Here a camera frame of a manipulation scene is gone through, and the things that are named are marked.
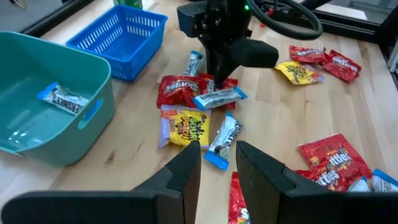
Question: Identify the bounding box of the blue plastic basket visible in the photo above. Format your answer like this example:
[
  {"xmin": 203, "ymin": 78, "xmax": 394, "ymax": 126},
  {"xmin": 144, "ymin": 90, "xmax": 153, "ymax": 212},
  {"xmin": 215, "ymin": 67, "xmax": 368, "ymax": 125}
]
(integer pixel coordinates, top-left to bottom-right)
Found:
[{"xmin": 66, "ymin": 4, "xmax": 169, "ymax": 83}]

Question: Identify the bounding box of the yellow Sour Patch packet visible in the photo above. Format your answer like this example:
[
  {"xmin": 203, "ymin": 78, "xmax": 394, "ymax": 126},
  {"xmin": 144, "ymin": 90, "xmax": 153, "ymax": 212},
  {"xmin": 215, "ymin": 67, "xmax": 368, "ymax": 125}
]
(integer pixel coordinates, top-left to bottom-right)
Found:
[
  {"xmin": 157, "ymin": 104, "xmax": 212, "ymax": 150},
  {"xmin": 274, "ymin": 60, "xmax": 326, "ymax": 86}
]

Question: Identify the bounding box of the teal plastic bin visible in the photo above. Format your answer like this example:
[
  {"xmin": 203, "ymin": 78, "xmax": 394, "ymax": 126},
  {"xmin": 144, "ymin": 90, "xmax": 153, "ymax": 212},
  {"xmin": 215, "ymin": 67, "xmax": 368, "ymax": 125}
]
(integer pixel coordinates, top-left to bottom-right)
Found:
[{"xmin": 0, "ymin": 30, "xmax": 116, "ymax": 166}]

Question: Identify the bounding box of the red Skittles packet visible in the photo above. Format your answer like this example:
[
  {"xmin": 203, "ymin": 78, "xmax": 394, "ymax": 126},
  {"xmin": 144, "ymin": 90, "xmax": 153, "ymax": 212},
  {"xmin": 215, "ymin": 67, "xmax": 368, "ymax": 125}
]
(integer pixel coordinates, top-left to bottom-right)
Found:
[
  {"xmin": 322, "ymin": 49, "xmax": 363, "ymax": 83},
  {"xmin": 289, "ymin": 45, "xmax": 327, "ymax": 65},
  {"xmin": 297, "ymin": 133, "xmax": 373, "ymax": 181},
  {"xmin": 294, "ymin": 167, "xmax": 358, "ymax": 193},
  {"xmin": 228, "ymin": 171, "xmax": 252, "ymax": 224},
  {"xmin": 156, "ymin": 75, "xmax": 208, "ymax": 109},
  {"xmin": 198, "ymin": 73, "xmax": 239, "ymax": 110}
]

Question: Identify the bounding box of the red cable clip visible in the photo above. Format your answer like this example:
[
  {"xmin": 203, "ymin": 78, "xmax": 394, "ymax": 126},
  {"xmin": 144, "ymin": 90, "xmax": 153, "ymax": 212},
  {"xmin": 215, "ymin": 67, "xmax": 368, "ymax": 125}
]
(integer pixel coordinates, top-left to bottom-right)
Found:
[{"xmin": 259, "ymin": 7, "xmax": 276, "ymax": 29}]

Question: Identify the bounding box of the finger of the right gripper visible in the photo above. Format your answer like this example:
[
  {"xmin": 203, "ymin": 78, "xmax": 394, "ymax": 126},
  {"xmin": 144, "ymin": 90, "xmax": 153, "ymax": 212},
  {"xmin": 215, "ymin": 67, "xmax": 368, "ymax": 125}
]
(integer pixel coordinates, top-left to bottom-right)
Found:
[
  {"xmin": 214, "ymin": 46, "xmax": 242, "ymax": 90},
  {"xmin": 204, "ymin": 42, "xmax": 219, "ymax": 75}
]

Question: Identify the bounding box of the white blue Hershey's bar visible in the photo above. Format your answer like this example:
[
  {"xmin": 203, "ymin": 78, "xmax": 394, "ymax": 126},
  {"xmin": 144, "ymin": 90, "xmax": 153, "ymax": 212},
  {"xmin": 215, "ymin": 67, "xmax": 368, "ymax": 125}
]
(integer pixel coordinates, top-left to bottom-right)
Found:
[
  {"xmin": 183, "ymin": 50, "xmax": 205, "ymax": 77},
  {"xmin": 203, "ymin": 110, "xmax": 244, "ymax": 172},
  {"xmin": 371, "ymin": 169, "xmax": 398, "ymax": 193},
  {"xmin": 347, "ymin": 176, "xmax": 371, "ymax": 193},
  {"xmin": 37, "ymin": 82, "xmax": 90, "ymax": 116},
  {"xmin": 192, "ymin": 86, "xmax": 249, "ymax": 111}
]

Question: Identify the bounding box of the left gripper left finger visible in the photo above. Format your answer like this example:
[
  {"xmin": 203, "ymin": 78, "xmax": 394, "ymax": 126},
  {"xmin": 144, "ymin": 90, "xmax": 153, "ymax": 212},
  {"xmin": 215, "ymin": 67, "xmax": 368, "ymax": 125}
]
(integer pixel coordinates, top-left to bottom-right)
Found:
[{"xmin": 0, "ymin": 140, "xmax": 202, "ymax": 224}]

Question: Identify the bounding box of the green soda can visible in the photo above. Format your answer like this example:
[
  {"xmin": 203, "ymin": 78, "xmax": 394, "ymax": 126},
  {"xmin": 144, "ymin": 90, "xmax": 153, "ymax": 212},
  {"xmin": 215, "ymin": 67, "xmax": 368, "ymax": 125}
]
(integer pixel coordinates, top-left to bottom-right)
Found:
[{"xmin": 113, "ymin": 0, "xmax": 144, "ymax": 10}]

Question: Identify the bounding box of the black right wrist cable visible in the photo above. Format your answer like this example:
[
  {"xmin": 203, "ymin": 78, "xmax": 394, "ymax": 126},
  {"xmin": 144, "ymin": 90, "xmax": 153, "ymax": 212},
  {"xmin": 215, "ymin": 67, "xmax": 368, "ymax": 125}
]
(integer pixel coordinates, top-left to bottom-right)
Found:
[{"xmin": 248, "ymin": 0, "xmax": 324, "ymax": 40}]

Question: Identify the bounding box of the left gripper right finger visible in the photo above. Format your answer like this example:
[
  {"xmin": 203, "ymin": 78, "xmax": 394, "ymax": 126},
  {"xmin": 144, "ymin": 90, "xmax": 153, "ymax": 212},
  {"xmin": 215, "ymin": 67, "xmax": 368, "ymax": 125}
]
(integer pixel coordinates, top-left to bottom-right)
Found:
[{"xmin": 235, "ymin": 140, "xmax": 398, "ymax": 224}]

